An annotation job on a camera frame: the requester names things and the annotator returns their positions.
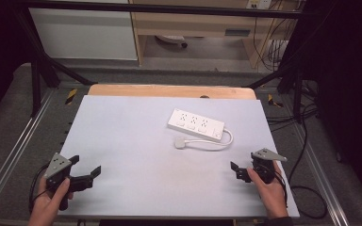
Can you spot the white cabinet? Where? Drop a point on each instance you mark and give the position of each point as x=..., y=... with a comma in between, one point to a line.
x=81, y=34

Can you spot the black metal stand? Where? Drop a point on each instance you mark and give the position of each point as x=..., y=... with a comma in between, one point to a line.
x=36, y=84
x=297, y=94

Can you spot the person's left hand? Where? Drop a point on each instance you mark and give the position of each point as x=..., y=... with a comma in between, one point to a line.
x=45, y=207

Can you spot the wooden table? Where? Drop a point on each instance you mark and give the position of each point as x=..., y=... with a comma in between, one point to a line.
x=169, y=91

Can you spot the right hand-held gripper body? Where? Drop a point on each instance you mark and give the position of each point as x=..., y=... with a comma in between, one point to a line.
x=268, y=154

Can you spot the office chair base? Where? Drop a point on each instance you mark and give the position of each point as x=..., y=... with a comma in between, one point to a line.
x=172, y=39

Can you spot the aluminium rail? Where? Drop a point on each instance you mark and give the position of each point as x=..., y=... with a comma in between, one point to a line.
x=15, y=144
x=323, y=182

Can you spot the white wall socket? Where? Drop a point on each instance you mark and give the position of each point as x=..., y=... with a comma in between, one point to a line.
x=258, y=3

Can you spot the person's right hand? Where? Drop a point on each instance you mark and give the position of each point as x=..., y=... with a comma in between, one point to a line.
x=271, y=197

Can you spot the light wooden desk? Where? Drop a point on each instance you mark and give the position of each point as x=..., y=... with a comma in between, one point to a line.
x=198, y=23

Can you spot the white power strip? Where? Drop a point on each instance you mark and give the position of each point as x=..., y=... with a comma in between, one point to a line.
x=194, y=124

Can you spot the person's dark sleeve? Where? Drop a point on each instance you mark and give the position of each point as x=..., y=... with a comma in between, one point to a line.
x=278, y=221

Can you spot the black metal frame bar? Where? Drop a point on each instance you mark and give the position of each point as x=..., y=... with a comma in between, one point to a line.
x=169, y=8

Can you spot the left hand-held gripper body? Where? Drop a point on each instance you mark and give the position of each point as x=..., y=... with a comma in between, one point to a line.
x=58, y=164

